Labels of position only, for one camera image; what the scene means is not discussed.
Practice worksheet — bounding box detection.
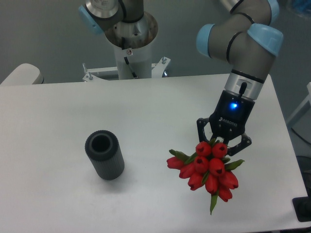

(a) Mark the red tulip bouquet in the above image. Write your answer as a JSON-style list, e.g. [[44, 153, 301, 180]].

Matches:
[[167, 140, 244, 214]]

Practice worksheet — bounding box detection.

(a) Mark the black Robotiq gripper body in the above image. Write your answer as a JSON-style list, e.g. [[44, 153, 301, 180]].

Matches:
[[209, 90, 255, 144]]

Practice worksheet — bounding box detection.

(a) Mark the dark grey ribbed vase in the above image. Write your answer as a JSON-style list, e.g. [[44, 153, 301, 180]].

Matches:
[[85, 130, 125, 181]]

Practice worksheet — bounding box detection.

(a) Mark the white chair backrest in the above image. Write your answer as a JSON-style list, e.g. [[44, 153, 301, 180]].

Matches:
[[0, 63, 44, 86]]

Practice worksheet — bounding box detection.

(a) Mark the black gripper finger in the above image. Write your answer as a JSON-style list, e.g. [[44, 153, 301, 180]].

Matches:
[[227, 133, 252, 156], [196, 117, 210, 142]]

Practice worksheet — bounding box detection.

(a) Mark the black device at table edge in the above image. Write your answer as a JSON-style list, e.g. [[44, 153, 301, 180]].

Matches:
[[292, 197, 311, 222]]

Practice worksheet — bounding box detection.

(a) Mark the white furniture at right edge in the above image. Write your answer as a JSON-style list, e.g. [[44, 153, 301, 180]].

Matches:
[[286, 83, 311, 128]]

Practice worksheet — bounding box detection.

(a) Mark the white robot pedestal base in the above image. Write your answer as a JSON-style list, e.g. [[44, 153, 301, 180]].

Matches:
[[82, 12, 171, 83]]

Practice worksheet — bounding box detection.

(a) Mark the black cable on pedestal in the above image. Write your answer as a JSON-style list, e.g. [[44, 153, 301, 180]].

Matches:
[[123, 56, 138, 80]]

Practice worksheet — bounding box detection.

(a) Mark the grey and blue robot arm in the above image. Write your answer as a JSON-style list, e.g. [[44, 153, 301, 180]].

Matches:
[[79, 0, 283, 156]]

